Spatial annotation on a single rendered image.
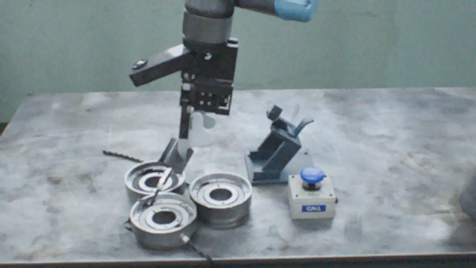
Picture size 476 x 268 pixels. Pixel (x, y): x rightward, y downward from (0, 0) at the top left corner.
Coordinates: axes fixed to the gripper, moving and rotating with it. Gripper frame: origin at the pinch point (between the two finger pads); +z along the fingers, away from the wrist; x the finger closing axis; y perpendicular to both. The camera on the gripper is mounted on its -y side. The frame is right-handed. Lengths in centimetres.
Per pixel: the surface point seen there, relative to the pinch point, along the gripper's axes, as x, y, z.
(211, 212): -9.6, 6.1, 6.0
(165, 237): -15.9, -0.8, 6.7
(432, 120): 26, 54, 3
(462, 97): 37, 64, 2
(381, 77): 157, 85, 49
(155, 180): 1.3, -4.0, 8.5
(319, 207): -8.2, 23.6, 3.9
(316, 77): 156, 55, 53
